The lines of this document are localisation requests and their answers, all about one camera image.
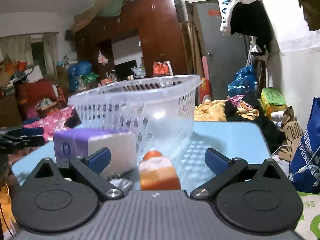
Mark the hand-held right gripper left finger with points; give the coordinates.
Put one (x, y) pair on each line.
(99, 159)

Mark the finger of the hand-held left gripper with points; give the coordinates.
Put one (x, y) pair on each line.
(32, 131)
(31, 141)

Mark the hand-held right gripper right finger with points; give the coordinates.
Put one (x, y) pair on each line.
(217, 160)

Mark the orange and white bottle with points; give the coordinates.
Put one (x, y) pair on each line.
(157, 176)

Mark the clear plastic basket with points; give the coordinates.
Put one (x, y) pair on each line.
(162, 120)

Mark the pink printed blanket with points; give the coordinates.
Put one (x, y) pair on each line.
(50, 122)

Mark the purple tissue pack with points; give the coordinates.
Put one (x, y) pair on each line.
(75, 142)

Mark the grey crumpled wrapper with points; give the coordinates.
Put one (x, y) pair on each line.
(121, 185)

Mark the red armchair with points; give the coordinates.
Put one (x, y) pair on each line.
(37, 90)

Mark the yellow blanket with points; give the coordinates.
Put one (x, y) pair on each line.
(210, 110)

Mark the black clothes pile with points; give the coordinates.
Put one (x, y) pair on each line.
(267, 130)

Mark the pink floral cloth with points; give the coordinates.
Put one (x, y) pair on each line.
(237, 100)

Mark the orange plastic bag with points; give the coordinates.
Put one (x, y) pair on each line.
(5, 210)

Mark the blue plastic bag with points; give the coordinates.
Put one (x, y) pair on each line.
(78, 72)
(242, 80)

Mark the beige curtain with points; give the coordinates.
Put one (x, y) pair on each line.
(50, 55)

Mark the brown paper bag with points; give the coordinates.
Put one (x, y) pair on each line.
(291, 130)

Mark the green lidded container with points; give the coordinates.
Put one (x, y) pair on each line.
(272, 96)

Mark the black television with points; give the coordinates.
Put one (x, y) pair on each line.
(125, 70)

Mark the blue shopping bag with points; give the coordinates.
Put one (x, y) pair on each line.
(310, 142)

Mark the pink plastic bag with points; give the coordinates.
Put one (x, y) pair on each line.
(102, 58)

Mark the red and white bag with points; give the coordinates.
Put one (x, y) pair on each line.
(161, 69)

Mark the green and white box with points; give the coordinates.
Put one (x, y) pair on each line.
(311, 217)

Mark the grey door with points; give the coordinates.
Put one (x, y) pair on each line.
(220, 45)

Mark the wooden planks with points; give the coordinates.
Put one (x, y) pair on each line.
(193, 37)

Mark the brown cardboard sheet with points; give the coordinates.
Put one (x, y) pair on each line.
(90, 15)

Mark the black hanging garment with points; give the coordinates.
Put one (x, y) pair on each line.
(250, 22)

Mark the brown wooden wardrobe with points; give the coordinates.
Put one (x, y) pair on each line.
(160, 30)

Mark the green bedding bundle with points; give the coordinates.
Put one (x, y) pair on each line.
(117, 2)

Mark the olive hanging garment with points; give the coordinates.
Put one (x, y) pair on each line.
(310, 5)

